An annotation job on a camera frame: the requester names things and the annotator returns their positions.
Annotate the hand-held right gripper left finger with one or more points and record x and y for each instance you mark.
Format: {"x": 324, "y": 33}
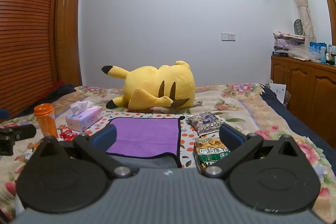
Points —
{"x": 104, "y": 138}

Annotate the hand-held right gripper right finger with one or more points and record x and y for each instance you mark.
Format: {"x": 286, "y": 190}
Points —
{"x": 231, "y": 136}

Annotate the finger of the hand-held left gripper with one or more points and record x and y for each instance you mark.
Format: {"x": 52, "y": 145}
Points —
{"x": 21, "y": 132}

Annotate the purple towel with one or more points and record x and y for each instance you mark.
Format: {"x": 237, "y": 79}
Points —
{"x": 147, "y": 134}

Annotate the green snack packet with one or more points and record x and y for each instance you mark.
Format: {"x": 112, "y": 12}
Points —
{"x": 210, "y": 151}

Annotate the pink tissue box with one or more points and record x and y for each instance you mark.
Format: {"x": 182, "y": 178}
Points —
{"x": 85, "y": 119}

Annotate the purple snack packet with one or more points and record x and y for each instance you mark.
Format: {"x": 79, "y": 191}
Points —
{"x": 206, "y": 123}

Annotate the orange plastic bottle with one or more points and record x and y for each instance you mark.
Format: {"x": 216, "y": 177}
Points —
{"x": 46, "y": 120}

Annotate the red candy wrapper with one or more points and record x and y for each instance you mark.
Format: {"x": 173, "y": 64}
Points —
{"x": 67, "y": 134}

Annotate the polka dot cloth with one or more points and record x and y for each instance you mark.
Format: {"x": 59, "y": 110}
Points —
{"x": 187, "y": 134}

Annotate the floral bed sheet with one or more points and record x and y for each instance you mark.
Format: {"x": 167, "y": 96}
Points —
{"x": 275, "y": 134}

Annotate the dark cloth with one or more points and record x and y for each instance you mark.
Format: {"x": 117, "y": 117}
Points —
{"x": 52, "y": 94}

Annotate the cardboard box with papers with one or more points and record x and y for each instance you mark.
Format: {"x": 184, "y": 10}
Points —
{"x": 279, "y": 91}

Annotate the dark blue bed cover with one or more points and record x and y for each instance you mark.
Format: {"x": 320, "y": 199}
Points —
{"x": 302, "y": 119}

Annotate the yellow plush toy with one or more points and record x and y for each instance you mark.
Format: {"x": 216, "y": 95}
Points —
{"x": 160, "y": 88}

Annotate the wooden cabinet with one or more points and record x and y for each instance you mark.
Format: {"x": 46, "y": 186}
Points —
{"x": 307, "y": 77}

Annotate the wooden louvered wardrobe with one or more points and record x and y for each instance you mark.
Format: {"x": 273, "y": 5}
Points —
{"x": 25, "y": 29}

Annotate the stack of boxes and bags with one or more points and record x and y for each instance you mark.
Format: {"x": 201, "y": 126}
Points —
{"x": 288, "y": 44}

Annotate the wooden door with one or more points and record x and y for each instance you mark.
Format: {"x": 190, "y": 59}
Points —
{"x": 67, "y": 29}

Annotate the blue printed box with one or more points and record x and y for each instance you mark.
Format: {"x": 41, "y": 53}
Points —
{"x": 316, "y": 50}

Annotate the group of small bottles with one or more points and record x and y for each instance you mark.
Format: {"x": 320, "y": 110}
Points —
{"x": 330, "y": 54}

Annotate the white wall switch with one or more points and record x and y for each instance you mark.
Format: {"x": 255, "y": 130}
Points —
{"x": 228, "y": 36}

